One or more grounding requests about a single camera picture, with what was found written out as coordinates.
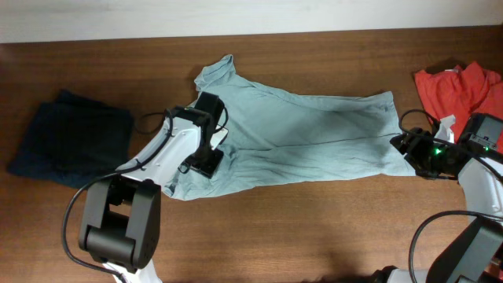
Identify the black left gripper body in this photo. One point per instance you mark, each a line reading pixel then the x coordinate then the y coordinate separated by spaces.
pixel 207 159

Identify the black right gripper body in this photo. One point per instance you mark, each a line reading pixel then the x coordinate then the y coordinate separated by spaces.
pixel 429 157

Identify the light blue t-shirt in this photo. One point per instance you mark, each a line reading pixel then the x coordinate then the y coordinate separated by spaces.
pixel 276 137

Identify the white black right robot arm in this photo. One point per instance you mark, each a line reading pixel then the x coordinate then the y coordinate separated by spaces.
pixel 473 161

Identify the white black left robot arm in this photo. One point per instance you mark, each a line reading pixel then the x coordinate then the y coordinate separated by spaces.
pixel 120 227

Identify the red garment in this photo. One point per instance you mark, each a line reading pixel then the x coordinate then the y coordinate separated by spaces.
pixel 460 92

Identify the dark navy folded garment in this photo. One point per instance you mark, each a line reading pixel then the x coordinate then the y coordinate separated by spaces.
pixel 73 140

